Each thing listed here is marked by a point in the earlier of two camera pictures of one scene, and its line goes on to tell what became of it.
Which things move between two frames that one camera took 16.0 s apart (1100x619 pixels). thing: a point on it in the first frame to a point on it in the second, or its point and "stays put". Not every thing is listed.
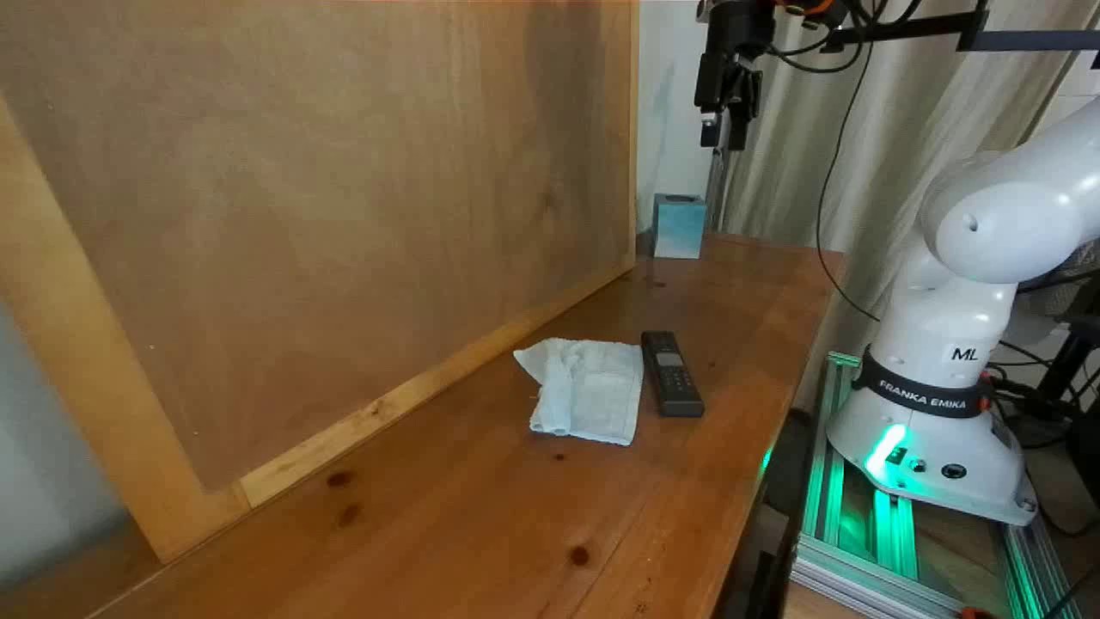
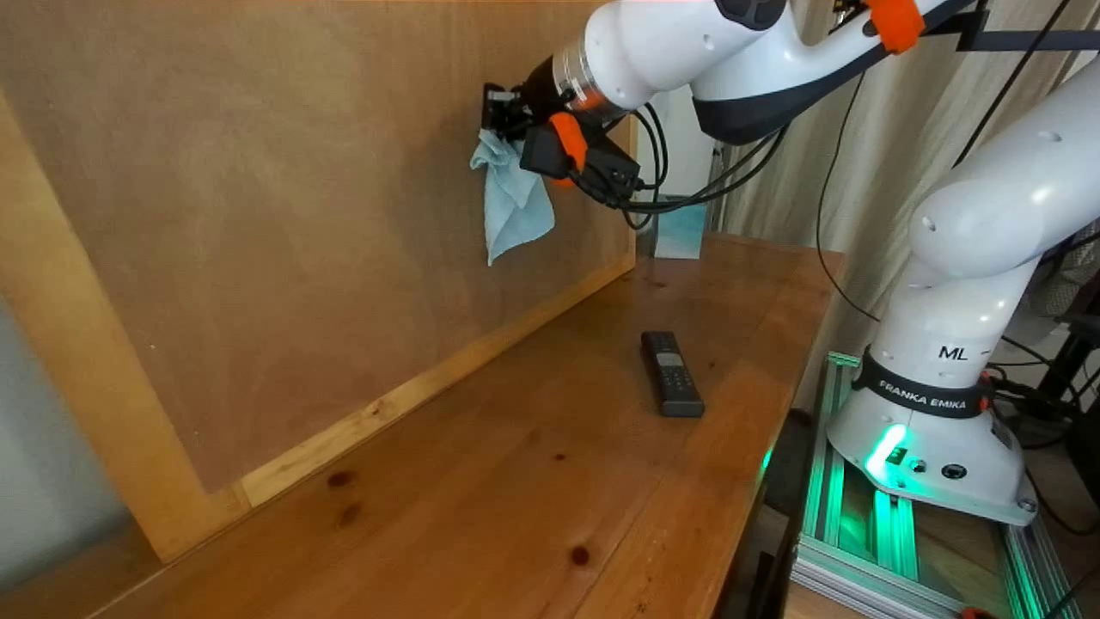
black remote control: x=673 y=378 stays put
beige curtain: x=855 y=142 stays put
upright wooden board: x=268 y=221 stays put
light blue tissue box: x=678 y=225 stays put
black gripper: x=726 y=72 to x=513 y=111
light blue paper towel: x=586 y=389 to x=519 y=196
